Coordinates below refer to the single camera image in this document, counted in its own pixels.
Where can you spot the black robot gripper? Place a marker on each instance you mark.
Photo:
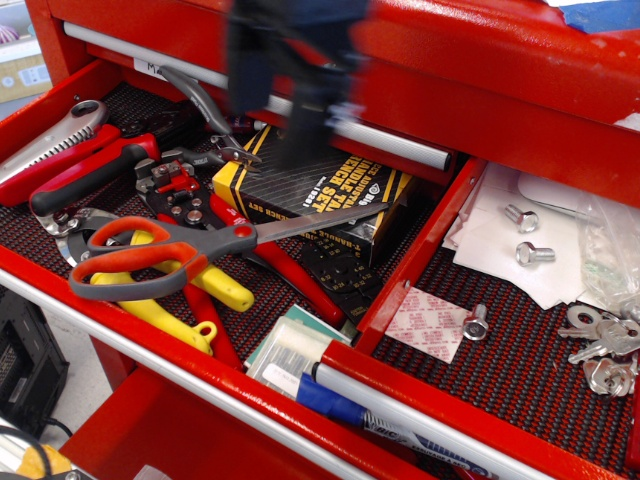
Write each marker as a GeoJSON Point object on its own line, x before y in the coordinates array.
{"type": "Point", "coordinates": [308, 42]}

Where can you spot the clear plastic bag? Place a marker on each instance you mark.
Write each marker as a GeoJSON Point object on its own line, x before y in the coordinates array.
{"type": "Point", "coordinates": [608, 235]}

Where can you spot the small red blue screwdriver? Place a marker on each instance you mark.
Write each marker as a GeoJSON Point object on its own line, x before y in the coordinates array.
{"type": "Point", "coordinates": [244, 124]}

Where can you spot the right red open drawer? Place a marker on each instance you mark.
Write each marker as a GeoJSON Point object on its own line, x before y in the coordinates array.
{"type": "Point", "coordinates": [512, 401]}

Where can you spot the cardboard box with label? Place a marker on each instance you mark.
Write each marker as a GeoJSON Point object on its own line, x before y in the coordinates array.
{"type": "Point", "coordinates": [23, 70]}

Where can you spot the middle hex bolt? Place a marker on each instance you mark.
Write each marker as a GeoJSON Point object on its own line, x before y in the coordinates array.
{"type": "Point", "coordinates": [527, 254]}

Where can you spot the red black handled crimper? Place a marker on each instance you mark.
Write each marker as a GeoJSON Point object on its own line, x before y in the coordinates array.
{"type": "Point", "coordinates": [76, 171]}

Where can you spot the orange grey handled scissors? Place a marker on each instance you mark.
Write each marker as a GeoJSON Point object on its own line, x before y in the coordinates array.
{"type": "Point", "coordinates": [133, 243]}

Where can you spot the silver key bunch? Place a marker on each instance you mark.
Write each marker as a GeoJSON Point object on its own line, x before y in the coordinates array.
{"type": "Point", "coordinates": [610, 360]}

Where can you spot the black yellow tap wrench box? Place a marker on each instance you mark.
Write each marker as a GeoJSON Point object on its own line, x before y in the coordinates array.
{"type": "Point", "coordinates": [339, 180]}

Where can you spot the black crimping pliers head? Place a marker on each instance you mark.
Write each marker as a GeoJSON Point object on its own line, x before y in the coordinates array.
{"type": "Point", "coordinates": [350, 283]}

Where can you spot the blue cap BIC marker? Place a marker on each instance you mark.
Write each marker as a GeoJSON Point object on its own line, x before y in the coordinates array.
{"type": "Point", "coordinates": [333, 405]}

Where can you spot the hex bolt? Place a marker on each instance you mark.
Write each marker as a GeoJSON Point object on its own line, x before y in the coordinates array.
{"type": "Point", "coordinates": [475, 326]}
{"type": "Point", "coordinates": [527, 254]}
{"type": "Point", "coordinates": [526, 221]}

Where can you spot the red metal tool chest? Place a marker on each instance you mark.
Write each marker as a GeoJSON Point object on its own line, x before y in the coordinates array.
{"type": "Point", "coordinates": [506, 82]}

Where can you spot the white red printed adhesive pad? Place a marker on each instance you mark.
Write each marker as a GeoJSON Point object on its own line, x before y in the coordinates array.
{"type": "Point", "coordinates": [429, 324]}

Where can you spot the upper hex bolt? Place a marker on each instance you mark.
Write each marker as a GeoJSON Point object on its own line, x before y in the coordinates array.
{"type": "Point", "coordinates": [526, 221]}

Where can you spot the yellow handled metal snips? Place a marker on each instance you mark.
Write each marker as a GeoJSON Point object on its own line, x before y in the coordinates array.
{"type": "Point", "coordinates": [208, 335]}

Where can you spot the grey handled flush cutters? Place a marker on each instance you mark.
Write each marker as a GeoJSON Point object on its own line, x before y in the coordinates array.
{"type": "Point", "coordinates": [231, 151]}

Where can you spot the black electronic box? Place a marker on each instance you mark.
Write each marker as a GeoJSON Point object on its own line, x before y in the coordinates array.
{"type": "Point", "coordinates": [33, 368]}

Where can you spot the clear drill bit case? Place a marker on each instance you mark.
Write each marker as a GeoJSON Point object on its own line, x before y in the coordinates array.
{"type": "Point", "coordinates": [296, 342]}

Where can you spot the white paper sheets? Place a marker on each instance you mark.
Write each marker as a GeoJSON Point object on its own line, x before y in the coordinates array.
{"type": "Point", "coordinates": [484, 239]}

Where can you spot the lower hex bolt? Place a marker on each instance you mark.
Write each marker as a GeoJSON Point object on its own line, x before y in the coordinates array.
{"type": "Point", "coordinates": [475, 326]}

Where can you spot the red handled wire stripper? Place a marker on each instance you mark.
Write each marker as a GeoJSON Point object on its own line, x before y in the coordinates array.
{"type": "Point", "coordinates": [278, 282]}

